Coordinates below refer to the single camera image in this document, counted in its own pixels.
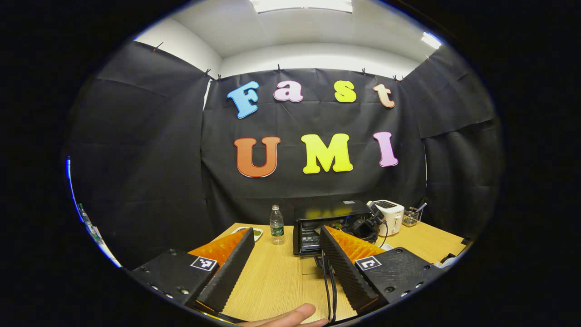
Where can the white toaster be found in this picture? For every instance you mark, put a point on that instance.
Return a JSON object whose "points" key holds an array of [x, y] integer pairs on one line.
{"points": [[392, 213]]}

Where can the clear glass utensil holder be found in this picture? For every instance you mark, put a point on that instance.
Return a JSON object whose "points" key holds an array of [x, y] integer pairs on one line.
{"points": [[411, 217]]}

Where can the large ceiling light panel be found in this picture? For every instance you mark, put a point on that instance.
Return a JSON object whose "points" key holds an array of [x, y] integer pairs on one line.
{"points": [[302, 4]]}

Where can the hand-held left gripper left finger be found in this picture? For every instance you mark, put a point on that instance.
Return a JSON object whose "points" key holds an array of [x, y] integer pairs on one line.
{"points": [[231, 272]]}

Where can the black backdrop cloth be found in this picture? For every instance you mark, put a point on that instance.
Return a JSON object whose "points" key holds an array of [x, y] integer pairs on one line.
{"points": [[145, 159]]}

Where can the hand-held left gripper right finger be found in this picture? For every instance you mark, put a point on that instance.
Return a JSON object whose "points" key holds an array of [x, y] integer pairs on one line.
{"points": [[342, 268]]}

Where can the black electric oven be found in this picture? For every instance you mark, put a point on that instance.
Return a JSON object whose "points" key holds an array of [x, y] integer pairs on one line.
{"points": [[331, 210]]}

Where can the small ceiling light panel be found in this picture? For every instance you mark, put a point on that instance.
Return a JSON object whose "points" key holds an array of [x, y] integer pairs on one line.
{"points": [[431, 40]]}

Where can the white plate with greens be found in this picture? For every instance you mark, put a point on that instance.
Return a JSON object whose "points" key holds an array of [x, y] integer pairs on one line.
{"points": [[258, 232]]}

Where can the clear plastic water bottle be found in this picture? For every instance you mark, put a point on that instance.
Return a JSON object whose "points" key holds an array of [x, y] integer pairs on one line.
{"points": [[277, 227]]}

